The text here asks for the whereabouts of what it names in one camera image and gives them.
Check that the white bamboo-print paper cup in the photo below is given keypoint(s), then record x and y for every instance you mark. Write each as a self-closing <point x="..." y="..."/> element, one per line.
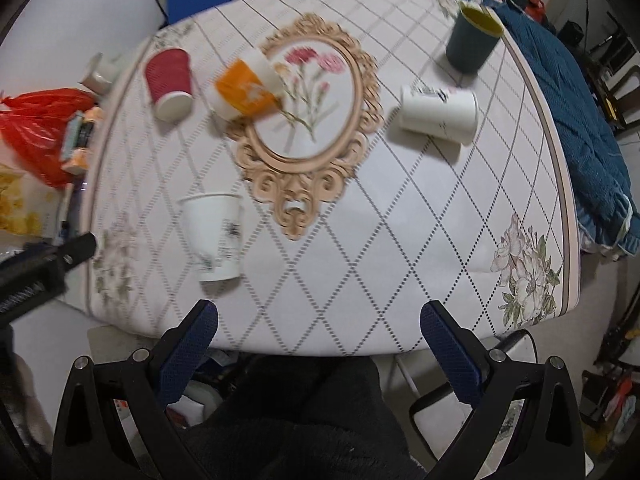
<point x="213" y="226"/>

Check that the orange and white paper cup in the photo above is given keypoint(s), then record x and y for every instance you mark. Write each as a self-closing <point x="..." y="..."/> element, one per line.
<point x="249" y="87"/>

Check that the white diamond-pattern floral tablecloth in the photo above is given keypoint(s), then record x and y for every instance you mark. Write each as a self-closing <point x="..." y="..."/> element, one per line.
<point x="350" y="223"/>

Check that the white enamel mug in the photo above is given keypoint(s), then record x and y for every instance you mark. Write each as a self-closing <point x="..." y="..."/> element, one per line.
<point x="102" y="72"/>

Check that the bag of yellow chips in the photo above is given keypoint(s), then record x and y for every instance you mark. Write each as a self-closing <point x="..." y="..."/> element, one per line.
<point x="22" y="201"/>

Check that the dark green yellow-lined cup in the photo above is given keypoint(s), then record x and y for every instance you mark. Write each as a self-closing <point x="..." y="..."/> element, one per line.
<point x="474" y="36"/>

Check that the purple flat box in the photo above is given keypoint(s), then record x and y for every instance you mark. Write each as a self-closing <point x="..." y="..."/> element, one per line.
<point x="69" y="212"/>

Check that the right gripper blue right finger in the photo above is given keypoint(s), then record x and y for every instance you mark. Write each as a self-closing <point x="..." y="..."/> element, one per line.
<point x="458" y="352"/>

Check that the white calligraphy paper cup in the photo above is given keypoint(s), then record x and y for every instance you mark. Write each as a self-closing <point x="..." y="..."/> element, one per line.
<point x="445" y="113"/>

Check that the red ribbed paper cup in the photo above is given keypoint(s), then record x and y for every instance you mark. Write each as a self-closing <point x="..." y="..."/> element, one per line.
<point x="168" y="76"/>

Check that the dark wooden chair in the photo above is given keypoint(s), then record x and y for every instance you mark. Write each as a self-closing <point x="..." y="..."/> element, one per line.
<point x="616" y="61"/>

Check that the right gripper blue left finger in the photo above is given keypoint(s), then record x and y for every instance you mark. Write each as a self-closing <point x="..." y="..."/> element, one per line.
<point x="181" y="349"/>

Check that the red plastic bag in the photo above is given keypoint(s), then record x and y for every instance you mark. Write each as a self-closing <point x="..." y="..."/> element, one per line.
<point x="34" y="124"/>

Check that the blue fleece blanket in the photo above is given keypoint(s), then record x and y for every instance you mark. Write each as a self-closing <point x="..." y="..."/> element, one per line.
<point x="607" y="215"/>

